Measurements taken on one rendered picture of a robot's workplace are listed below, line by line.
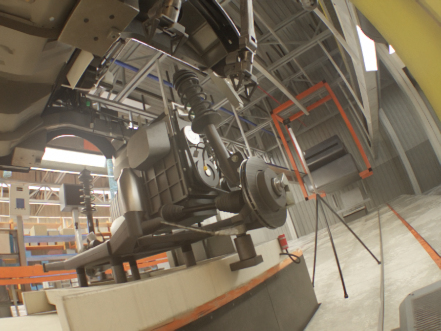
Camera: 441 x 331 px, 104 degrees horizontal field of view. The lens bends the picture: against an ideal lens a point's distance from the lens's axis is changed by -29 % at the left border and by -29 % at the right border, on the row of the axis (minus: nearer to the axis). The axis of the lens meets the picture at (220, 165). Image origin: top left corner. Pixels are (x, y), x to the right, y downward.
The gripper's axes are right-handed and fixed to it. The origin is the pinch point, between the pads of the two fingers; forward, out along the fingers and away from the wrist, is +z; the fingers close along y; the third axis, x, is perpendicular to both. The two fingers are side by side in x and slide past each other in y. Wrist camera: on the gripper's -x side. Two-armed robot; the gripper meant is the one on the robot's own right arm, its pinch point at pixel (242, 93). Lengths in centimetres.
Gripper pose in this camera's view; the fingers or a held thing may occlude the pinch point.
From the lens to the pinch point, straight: 106.6
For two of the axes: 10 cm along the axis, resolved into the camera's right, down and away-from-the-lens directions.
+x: 7.8, 0.8, -6.2
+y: -6.1, -1.0, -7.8
